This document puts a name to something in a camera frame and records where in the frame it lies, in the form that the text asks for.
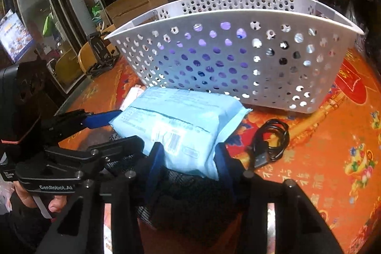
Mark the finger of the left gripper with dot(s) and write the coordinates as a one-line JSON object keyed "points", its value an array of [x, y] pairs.
{"points": [[98, 119], [104, 153]]}

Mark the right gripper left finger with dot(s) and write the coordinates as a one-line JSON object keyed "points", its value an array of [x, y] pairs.
{"points": [[79, 228]]}

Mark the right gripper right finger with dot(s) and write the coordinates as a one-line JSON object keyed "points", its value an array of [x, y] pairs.
{"points": [[275, 217]]}

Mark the light blue tissue pack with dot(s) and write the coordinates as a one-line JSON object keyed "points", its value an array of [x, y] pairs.
{"points": [[189, 125]]}

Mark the dark mesh fabric pouch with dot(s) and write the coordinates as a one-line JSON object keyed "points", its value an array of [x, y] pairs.
{"points": [[198, 207]]}

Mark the person's left hand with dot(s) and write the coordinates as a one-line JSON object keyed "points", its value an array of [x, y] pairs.
{"points": [[34, 201]]}

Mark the yellow chair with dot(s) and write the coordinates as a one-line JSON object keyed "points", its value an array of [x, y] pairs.
{"points": [[87, 60]]}

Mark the small white pink packet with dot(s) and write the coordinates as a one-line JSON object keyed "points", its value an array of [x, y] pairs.
{"points": [[132, 95]]}

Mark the black phone stand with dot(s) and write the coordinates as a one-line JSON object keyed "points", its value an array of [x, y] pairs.
{"points": [[104, 59]]}

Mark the orange floral tablecloth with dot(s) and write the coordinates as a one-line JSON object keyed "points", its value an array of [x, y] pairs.
{"points": [[334, 155]]}

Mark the brown cardboard box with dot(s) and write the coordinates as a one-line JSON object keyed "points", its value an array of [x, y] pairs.
{"points": [[122, 11]]}

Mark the white perforated plastic basket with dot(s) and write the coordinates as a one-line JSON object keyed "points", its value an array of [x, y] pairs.
{"points": [[282, 54]]}

